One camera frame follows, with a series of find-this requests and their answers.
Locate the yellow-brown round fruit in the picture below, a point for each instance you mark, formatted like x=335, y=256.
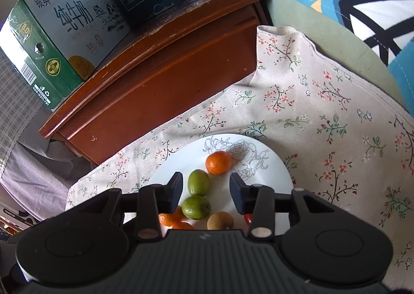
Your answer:
x=220, y=221

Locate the brown wooden nightstand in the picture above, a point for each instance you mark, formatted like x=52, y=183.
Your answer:
x=145, y=93

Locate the green milk carton box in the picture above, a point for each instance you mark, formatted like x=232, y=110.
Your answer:
x=48, y=61

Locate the grey-green bed sheet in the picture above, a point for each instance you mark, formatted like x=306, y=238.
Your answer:
x=323, y=28

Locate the red cherry tomato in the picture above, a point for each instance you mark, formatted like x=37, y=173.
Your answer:
x=248, y=219

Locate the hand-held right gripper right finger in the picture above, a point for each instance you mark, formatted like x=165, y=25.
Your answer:
x=236, y=195

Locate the tangerine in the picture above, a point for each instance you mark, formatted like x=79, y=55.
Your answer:
x=182, y=226
x=168, y=218
x=219, y=163

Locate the green jujube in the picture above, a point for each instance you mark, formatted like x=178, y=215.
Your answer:
x=195, y=206
x=199, y=182

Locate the checked bed sheet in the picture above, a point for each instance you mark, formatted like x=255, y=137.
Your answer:
x=32, y=167

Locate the white plate with rose print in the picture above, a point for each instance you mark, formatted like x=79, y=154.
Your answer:
x=271, y=167

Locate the floral tablecloth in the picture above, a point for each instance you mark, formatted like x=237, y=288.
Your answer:
x=323, y=103

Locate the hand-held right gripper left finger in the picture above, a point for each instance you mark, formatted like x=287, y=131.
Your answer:
x=176, y=192

